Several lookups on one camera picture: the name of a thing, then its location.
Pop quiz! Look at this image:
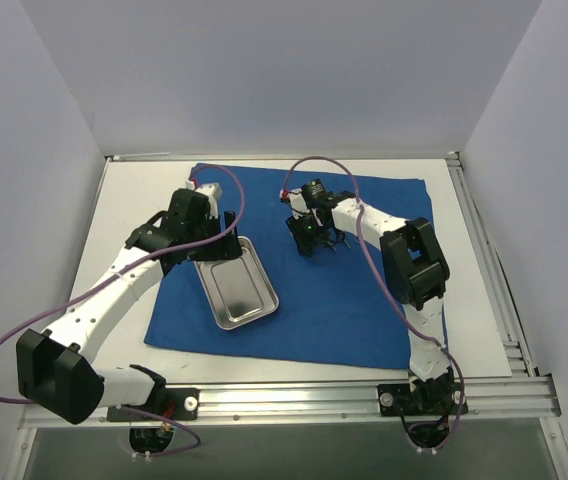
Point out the steel clamp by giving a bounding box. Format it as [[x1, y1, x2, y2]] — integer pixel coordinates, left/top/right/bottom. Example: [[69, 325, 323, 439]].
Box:
[[336, 234, 351, 249]]

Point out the steel instrument tray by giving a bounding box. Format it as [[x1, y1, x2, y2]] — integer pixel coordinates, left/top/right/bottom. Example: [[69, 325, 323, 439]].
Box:
[[195, 236, 280, 331]]

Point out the blue surgical cloth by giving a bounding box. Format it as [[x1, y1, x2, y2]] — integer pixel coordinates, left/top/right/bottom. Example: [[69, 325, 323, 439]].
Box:
[[144, 166, 433, 370]]

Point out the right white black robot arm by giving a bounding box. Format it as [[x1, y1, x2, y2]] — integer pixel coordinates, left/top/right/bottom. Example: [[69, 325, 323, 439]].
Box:
[[280, 188, 451, 413]]

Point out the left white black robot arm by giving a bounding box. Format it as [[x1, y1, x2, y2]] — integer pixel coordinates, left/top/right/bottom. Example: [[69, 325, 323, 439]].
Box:
[[16, 183, 241, 425]]

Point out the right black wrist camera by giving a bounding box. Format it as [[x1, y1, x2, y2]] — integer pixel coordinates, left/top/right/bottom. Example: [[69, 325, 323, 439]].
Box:
[[279, 179, 328, 219]]

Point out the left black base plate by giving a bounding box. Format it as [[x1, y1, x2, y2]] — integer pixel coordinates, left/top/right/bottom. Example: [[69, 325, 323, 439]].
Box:
[[106, 387, 200, 422]]

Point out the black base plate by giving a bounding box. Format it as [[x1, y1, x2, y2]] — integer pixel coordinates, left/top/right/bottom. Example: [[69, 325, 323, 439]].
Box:
[[376, 381, 469, 417], [106, 387, 200, 422]]

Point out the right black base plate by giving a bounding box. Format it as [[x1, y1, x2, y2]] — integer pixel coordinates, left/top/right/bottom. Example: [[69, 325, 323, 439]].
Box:
[[376, 381, 469, 417]]

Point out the aluminium right side rail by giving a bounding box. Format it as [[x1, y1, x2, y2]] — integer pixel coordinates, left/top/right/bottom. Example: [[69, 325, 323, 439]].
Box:
[[446, 152, 539, 377]]

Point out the aluminium rail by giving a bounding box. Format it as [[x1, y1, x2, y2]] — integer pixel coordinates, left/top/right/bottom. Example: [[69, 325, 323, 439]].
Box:
[[446, 152, 539, 377], [17, 375, 563, 431]]

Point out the aluminium front rail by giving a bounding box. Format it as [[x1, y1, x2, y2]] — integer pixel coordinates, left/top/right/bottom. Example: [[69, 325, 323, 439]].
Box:
[[17, 375, 563, 431]]

